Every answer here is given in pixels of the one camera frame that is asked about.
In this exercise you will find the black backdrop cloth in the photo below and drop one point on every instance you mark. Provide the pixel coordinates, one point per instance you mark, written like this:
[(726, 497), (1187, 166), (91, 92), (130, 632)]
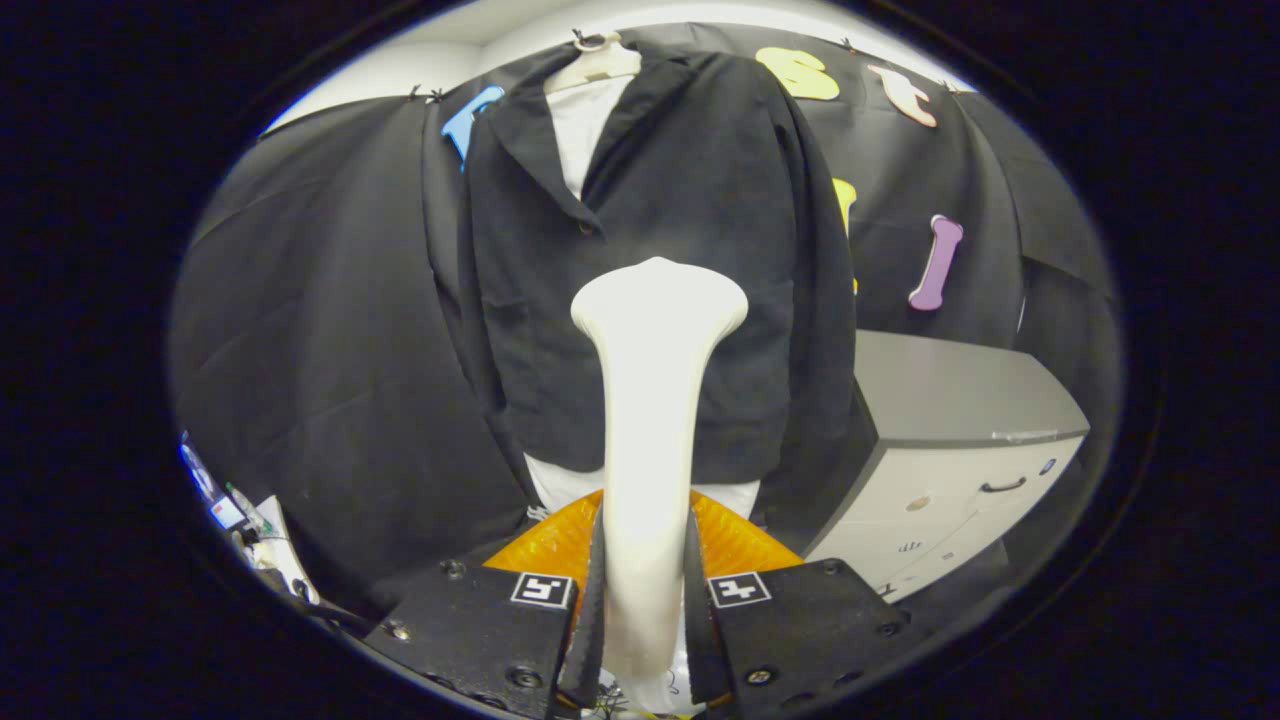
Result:
[(320, 330)]

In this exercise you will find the white clothes hanger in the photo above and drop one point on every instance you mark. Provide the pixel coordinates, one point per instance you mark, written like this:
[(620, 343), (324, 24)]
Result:
[(600, 65)]

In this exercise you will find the green capped bottle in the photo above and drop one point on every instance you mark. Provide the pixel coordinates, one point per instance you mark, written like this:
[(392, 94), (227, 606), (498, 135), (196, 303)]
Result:
[(248, 508)]

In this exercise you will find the white shirt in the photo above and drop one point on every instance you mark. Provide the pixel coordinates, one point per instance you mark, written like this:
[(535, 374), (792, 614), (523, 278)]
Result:
[(585, 130)]

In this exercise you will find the grey two-door cabinet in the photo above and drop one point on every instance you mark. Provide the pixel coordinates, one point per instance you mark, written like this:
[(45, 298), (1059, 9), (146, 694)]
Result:
[(950, 400)]

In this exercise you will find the small lit screen device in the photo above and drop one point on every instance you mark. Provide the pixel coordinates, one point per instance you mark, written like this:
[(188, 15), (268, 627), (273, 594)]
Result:
[(225, 512)]

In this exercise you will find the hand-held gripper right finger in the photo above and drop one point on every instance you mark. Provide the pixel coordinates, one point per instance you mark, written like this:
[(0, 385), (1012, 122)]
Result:
[(800, 630)]

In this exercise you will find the black suit jacket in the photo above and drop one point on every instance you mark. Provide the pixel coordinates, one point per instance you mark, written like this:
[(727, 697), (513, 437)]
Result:
[(700, 180)]

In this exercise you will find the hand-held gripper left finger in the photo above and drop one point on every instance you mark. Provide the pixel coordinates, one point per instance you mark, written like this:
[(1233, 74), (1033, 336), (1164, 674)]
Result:
[(480, 640)]

